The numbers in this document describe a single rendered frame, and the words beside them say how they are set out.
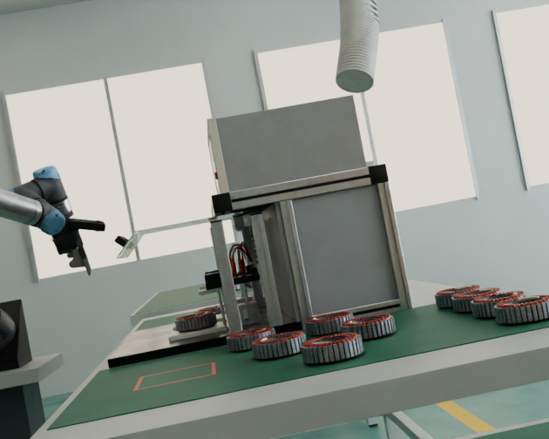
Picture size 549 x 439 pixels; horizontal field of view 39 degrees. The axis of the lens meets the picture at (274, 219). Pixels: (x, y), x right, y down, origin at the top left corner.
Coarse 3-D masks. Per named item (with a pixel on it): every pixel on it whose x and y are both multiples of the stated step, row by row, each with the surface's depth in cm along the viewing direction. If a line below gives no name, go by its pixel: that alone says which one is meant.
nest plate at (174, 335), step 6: (216, 324) 213; (222, 324) 210; (174, 330) 218; (198, 330) 206; (204, 330) 204; (210, 330) 204; (216, 330) 205; (222, 330) 205; (174, 336) 204; (180, 336) 204; (186, 336) 204; (192, 336) 204
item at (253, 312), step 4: (240, 304) 213; (244, 304) 210; (248, 304) 209; (252, 304) 209; (256, 304) 209; (240, 308) 209; (244, 308) 209; (248, 308) 209; (252, 308) 209; (256, 308) 209; (240, 312) 209; (248, 312) 209; (252, 312) 209; (256, 312) 209; (248, 316) 209; (252, 316) 209; (256, 316) 209; (244, 320) 209; (248, 320) 209; (252, 320) 209; (256, 320) 209; (260, 320) 209; (244, 324) 209
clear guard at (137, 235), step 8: (216, 216) 195; (224, 216) 195; (232, 216) 205; (176, 224) 194; (184, 224) 197; (192, 224) 207; (136, 232) 193; (144, 232) 198; (152, 232) 211; (128, 240) 193; (136, 240) 207; (128, 248) 201; (120, 256) 195; (128, 256) 215
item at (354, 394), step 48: (432, 288) 233; (528, 336) 130; (288, 384) 127; (336, 384) 120; (384, 384) 117; (432, 384) 117; (480, 384) 118; (48, 432) 125; (96, 432) 118; (144, 432) 113; (192, 432) 114; (240, 432) 115; (288, 432) 115
